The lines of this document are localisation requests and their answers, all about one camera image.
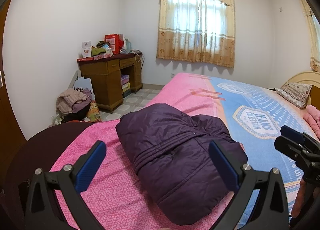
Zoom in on pile of clothes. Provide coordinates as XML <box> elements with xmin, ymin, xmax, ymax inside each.
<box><xmin>56</xmin><ymin>88</ymin><xmax>93</xmax><ymax>115</ymax></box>

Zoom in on white paper bag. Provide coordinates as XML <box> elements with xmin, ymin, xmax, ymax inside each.
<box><xmin>74</xmin><ymin>77</ymin><xmax>94</xmax><ymax>96</ymax></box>

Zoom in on dark brown bed footboard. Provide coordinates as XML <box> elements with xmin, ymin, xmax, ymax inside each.
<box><xmin>5</xmin><ymin>121</ymin><xmax>100</xmax><ymax>230</ymax></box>

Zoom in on purple padded jacket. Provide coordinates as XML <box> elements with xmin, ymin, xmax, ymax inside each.
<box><xmin>115</xmin><ymin>103</ymin><xmax>248</xmax><ymax>226</ymax></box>

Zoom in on green cloth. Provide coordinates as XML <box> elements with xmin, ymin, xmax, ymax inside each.
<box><xmin>91</xmin><ymin>41</ymin><xmax>113</xmax><ymax>57</ymax></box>

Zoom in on grey leaning board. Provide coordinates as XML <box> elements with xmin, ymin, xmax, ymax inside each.
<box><xmin>73</xmin><ymin>70</ymin><xmax>83</xmax><ymax>89</ymax></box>

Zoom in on beige floral window curtain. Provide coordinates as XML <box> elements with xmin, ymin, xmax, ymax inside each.
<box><xmin>156</xmin><ymin>0</ymin><xmax>236</xmax><ymax>69</ymax></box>
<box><xmin>295</xmin><ymin>0</ymin><xmax>320</xmax><ymax>72</ymax></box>

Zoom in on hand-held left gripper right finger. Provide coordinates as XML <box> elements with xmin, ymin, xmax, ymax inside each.
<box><xmin>209</xmin><ymin>140</ymin><xmax>290</xmax><ymax>230</ymax></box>

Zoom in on brown wooden door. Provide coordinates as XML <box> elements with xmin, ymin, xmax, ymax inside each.
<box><xmin>0</xmin><ymin>0</ymin><xmax>27</xmax><ymax>178</ymax></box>

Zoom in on red gift bag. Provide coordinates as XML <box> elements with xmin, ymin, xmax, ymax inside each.
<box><xmin>104</xmin><ymin>34</ymin><xmax>125</xmax><ymax>55</ymax></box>

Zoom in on person's right hand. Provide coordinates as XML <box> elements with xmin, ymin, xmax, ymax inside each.
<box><xmin>292</xmin><ymin>177</ymin><xmax>314</xmax><ymax>219</ymax></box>

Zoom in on white picture card box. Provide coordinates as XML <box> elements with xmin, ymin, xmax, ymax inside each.
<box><xmin>82</xmin><ymin>41</ymin><xmax>92</xmax><ymax>59</ymax></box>

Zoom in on cream wooden headboard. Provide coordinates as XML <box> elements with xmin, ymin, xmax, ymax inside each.
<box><xmin>280</xmin><ymin>71</ymin><xmax>320</xmax><ymax>111</ymax></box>

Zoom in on grey patterned pillow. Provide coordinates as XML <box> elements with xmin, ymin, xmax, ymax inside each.
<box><xmin>275</xmin><ymin>82</ymin><xmax>313</xmax><ymax>109</ymax></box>

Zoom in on pink folded quilt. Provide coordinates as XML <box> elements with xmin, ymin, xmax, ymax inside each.
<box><xmin>303</xmin><ymin>105</ymin><xmax>320</xmax><ymax>143</ymax></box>

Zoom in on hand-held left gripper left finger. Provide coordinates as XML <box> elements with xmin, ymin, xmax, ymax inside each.
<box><xmin>25</xmin><ymin>140</ymin><xmax>107</xmax><ymax>230</ymax></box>

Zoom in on brown wooden desk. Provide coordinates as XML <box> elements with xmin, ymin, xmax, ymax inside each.
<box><xmin>77</xmin><ymin>53</ymin><xmax>143</xmax><ymax>114</ymax></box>

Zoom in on bed with pink-blue sheet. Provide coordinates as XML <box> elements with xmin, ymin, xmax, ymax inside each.
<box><xmin>49</xmin><ymin>72</ymin><xmax>320</xmax><ymax>230</ymax></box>

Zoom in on colourful patterned bag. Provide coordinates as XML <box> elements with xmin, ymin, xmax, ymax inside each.
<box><xmin>86</xmin><ymin>101</ymin><xmax>102</xmax><ymax>122</ymax></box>

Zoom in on dark cloth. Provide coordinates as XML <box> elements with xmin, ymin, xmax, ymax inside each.
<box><xmin>61</xmin><ymin>105</ymin><xmax>90</xmax><ymax>123</ymax></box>

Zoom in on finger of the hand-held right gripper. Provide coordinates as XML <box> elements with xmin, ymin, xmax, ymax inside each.
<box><xmin>274</xmin><ymin>136</ymin><xmax>313</xmax><ymax>168</ymax></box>
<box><xmin>280</xmin><ymin>125</ymin><xmax>320</xmax><ymax>150</ymax></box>

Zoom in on stacked boxes under desk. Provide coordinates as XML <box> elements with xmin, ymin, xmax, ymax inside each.
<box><xmin>121</xmin><ymin>74</ymin><xmax>131</xmax><ymax>98</ymax></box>

